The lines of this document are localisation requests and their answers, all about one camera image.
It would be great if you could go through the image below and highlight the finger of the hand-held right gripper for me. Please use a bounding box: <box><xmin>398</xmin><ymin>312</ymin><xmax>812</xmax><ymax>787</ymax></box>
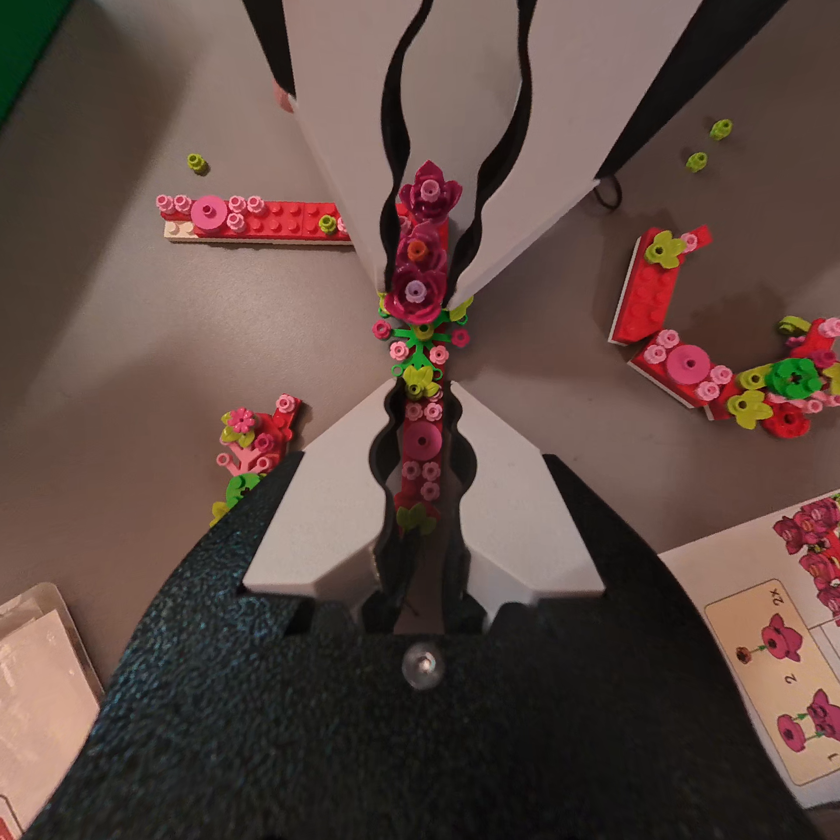
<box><xmin>448</xmin><ymin>0</ymin><xmax>704</xmax><ymax>303</ymax></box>
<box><xmin>282</xmin><ymin>0</ymin><xmax>438</xmax><ymax>294</ymax></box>

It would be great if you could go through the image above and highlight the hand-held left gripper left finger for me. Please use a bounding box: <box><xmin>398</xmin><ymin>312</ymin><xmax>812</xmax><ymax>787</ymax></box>
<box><xmin>241</xmin><ymin>378</ymin><xmax>406</xmax><ymax>626</ymax></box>

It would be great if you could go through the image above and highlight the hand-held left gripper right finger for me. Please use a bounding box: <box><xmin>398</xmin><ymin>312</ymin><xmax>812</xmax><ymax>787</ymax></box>
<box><xmin>446</xmin><ymin>379</ymin><xmax>607</xmax><ymax>626</ymax></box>

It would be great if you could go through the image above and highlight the long red lego flower strip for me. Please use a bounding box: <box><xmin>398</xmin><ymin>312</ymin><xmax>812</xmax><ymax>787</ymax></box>
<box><xmin>371</xmin><ymin>159</ymin><xmax>475</xmax><ymax>536</ymax></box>

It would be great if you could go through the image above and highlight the lego piece with pink stem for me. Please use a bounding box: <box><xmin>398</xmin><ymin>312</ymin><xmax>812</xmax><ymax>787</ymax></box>
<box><xmin>209</xmin><ymin>392</ymin><xmax>304</xmax><ymax>529</ymax></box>

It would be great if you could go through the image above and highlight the red lego strip white base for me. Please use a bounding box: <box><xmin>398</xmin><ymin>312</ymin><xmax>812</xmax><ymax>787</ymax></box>
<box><xmin>156</xmin><ymin>192</ymin><xmax>357</xmax><ymax>245</ymax></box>

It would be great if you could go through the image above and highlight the bent red lego flower strip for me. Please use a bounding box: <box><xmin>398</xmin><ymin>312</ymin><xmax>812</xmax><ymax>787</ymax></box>
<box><xmin>608</xmin><ymin>225</ymin><xmax>840</xmax><ymax>434</ymax></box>

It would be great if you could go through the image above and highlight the lego instruction booklet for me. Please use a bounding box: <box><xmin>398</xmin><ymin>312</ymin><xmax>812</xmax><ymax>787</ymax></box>
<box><xmin>659</xmin><ymin>489</ymin><xmax>840</xmax><ymax>811</ymax></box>

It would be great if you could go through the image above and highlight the red round lego flower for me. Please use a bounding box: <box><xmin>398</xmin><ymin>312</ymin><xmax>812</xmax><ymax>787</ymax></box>
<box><xmin>761</xmin><ymin>402</ymin><xmax>812</xmax><ymax>439</ymax></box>

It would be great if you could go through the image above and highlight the green plastic bin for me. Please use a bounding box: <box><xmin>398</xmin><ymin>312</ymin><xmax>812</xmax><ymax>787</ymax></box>
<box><xmin>0</xmin><ymin>0</ymin><xmax>74</xmax><ymax>126</ymax></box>

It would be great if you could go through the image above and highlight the clear plastic bag with papers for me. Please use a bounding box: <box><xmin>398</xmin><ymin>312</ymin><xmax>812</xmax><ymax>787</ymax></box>
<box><xmin>0</xmin><ymin>581</ymin><xmax>106</xmax><ymax>840</ymax></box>

